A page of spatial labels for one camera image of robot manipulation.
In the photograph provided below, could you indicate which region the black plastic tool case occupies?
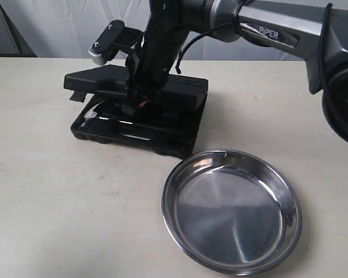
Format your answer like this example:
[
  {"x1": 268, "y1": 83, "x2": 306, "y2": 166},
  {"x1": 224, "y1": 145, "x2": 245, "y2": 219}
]
[{"x1": 64, "y1": 65, "x2": 208, "y2": 159}]

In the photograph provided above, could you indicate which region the white backdrop cloth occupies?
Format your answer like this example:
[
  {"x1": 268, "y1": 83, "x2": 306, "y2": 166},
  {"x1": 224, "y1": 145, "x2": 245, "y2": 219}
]
[{"x1": 0, "y1": 0, "x2": 296, "y2": 61}]

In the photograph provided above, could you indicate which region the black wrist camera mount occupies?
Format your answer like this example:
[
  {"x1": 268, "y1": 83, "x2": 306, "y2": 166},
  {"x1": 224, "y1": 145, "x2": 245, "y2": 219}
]
[{"x1": 89, "y1": 20, "x2": 143, "y2": 66}]

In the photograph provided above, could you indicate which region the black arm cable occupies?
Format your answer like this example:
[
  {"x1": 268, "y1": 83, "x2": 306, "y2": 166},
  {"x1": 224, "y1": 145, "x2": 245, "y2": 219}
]
[{"x1": 175, "y1": 23, "x2": 238, "y2": 76}]

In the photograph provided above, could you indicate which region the claw hammer black handle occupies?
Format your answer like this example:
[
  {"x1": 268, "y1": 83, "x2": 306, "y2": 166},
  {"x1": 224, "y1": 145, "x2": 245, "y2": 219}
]
[{"x1": 80, "y1": 100, "x2": 130, "y2": 127}]

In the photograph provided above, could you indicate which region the round stainless steel tray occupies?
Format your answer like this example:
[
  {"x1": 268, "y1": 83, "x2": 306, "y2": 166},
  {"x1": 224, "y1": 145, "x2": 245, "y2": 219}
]
[{"x1": 161, "y1": 149, "x2": 303, "y2": 276}]

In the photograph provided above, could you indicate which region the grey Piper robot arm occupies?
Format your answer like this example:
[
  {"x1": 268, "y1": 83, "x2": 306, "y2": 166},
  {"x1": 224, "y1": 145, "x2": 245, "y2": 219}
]
[{"x1": 122, "y1": 1, "x2": 348, "y2": 142}]

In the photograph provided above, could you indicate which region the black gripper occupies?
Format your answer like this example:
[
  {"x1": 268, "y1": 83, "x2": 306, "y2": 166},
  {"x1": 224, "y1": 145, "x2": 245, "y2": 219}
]
[{"x1": 122, "y1": 1, "x2": 189, "y2": 115}]

